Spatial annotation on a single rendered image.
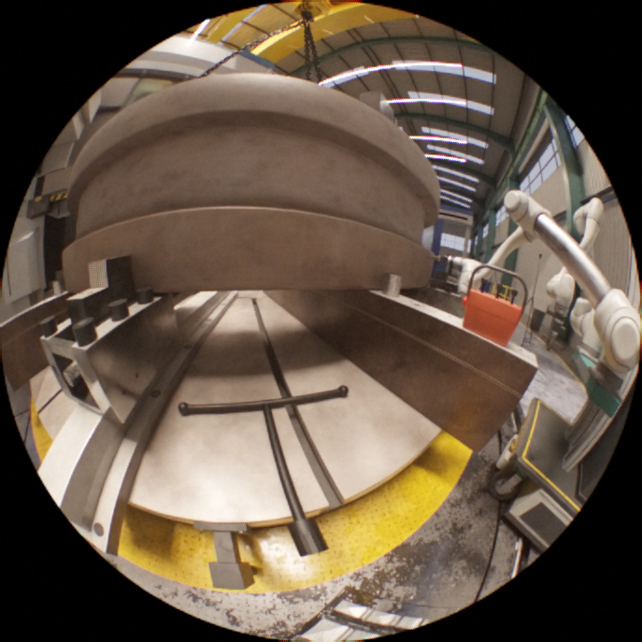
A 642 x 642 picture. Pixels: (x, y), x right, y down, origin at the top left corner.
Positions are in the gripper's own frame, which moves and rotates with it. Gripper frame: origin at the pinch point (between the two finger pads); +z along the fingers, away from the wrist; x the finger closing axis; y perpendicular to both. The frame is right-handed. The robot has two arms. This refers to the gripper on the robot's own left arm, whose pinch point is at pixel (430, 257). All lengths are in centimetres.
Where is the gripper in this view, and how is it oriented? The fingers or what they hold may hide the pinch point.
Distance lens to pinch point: 138.9
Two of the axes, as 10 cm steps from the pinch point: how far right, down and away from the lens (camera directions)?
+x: -6.8, 2.0, -7.0
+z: -7.2, -3.3, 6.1
